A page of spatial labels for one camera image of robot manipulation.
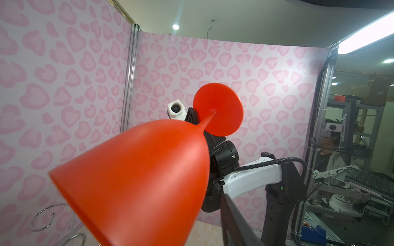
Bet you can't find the ceiling light strip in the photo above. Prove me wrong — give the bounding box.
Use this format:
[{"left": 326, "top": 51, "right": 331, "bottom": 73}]
[{"left": 338, "top": 11, "right": 394, "bottom": 55}]

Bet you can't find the chrome wine glass rack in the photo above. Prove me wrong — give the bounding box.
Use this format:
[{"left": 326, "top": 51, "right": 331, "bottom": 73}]
[{"left": 27, "top": 202, "right": 101, "bottom": 246}]

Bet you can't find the person at desk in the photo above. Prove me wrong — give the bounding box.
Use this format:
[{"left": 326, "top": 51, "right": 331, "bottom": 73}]
[{"left": 314, "top": 119, "right": 346, "bottom": 172}]

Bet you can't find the aluminium frame post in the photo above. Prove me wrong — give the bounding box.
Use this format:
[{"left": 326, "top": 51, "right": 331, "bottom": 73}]
[
  {"left": 120, "top": 24, "right": 141, "bottom": 133},
  {"left": 290, "top": 41, "right": 340, "bottom": 246}
]

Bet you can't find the left aluminium frame post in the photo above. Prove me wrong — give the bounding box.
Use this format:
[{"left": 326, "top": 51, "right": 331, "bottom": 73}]
[{"left": 120, "top": 24, "right": 141, "bottom": 133}]

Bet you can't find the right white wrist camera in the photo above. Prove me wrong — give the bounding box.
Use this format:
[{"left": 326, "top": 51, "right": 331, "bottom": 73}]
[{"left": 167, "top": 99, "right": 187, "bottom": 121}]

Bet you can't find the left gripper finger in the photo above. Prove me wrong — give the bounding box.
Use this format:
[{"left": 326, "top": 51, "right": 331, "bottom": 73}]
[{"left": 220, "top": 194, "right": 264, "bottom": 246}]

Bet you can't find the metal storage shelf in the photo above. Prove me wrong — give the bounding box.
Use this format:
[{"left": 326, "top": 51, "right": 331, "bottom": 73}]
[{"left": 325, "top": 98, "right": 385, "bottom": 171}]

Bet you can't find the right aluminium frame post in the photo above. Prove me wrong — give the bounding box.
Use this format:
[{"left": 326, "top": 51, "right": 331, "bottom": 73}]
[{"left": 290, "top": 41, "right": 340, "bottom": 246}]

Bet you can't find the red plastic wine glass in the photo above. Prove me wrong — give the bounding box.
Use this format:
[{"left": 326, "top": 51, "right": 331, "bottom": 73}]
[{"left": 49, "top": 83, "right": 243, "bottom": 246}]

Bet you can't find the right black corrugated cable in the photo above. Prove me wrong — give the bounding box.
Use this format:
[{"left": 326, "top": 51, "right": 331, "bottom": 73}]
[{"left": 235, "top": 156, "right": 308, "bottom": 185}]

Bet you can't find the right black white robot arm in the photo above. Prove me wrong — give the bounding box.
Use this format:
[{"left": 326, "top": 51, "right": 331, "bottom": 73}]
[{"left": 202, "top": 132, "right": 307, "bottom": 246}]

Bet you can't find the black keyboard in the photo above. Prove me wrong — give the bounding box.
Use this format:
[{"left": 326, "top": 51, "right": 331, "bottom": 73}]
[{"left": 345, "top": 170, "right": 394, "bottom": 203}]

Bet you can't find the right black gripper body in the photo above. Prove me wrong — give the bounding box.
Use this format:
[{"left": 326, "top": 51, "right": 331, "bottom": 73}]
[{"left": 184, "top": 107, "right": 240, "bottom": 213}]

